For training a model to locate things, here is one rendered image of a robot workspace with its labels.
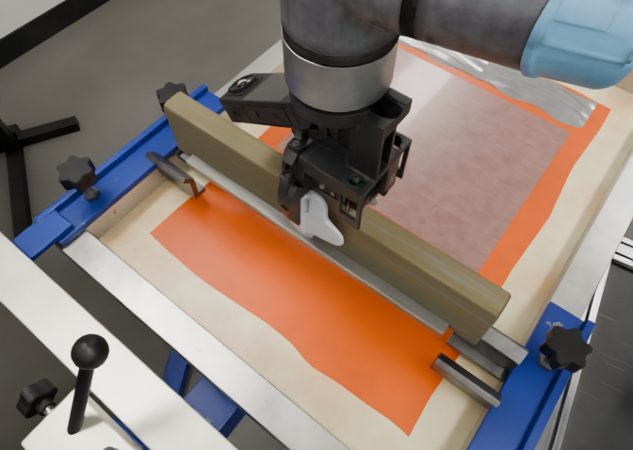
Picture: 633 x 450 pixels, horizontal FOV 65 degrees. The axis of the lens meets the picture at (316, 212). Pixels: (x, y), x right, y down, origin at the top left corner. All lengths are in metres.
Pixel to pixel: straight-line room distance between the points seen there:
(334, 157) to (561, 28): 0.20
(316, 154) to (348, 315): 0.28
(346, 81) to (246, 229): 0.40
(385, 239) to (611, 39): 0.27
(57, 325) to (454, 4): 0.48
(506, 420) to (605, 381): 1.00
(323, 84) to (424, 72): 0.58
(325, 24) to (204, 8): 2.40
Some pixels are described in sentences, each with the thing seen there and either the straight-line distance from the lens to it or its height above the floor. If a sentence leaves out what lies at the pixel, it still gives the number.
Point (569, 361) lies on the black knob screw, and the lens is 0.55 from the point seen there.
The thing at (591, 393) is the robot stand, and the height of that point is 0.21.
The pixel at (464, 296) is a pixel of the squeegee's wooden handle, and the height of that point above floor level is 1.14.
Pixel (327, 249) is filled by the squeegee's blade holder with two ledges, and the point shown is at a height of 1.07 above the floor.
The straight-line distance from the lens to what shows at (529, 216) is 0.74.
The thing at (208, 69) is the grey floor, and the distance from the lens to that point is 2.34.
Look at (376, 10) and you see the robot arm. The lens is 0.27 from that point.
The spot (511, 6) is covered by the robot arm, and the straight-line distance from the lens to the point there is 0.25.
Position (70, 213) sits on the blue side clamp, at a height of 1.00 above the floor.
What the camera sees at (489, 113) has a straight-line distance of 0.84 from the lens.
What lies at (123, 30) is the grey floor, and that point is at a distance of 2.66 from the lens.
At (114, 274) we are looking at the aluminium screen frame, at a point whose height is 0.99.
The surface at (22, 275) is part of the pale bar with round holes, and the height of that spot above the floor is 1.04.
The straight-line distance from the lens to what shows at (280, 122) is 0.40.
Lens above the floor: 1.54
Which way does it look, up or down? 58 degrees down
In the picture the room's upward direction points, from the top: straight up
